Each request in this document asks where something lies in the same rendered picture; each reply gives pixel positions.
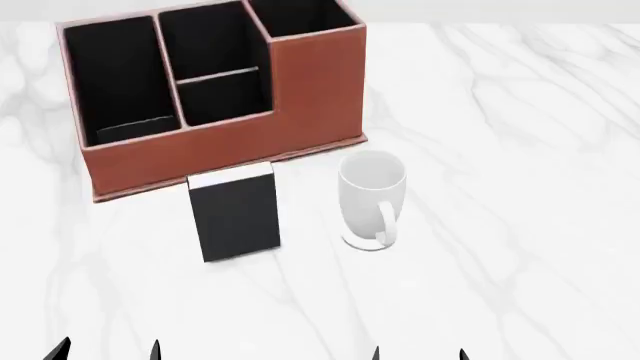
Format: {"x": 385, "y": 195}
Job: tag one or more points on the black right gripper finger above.
{"x": 376, "y": 354}
{"x": 465, "y": 355}

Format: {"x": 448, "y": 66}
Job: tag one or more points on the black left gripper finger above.
{"x": 59, "y": 351}
{"x": 156, "y": 352}

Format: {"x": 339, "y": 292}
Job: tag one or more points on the brown leather desk caddy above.
{"x": 310, "y": 93}

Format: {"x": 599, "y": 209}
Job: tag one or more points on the white ceramic mug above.
{"x": 367, "y": 202}

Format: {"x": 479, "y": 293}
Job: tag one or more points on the black box with white top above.
{"x": 235, "y": 217}

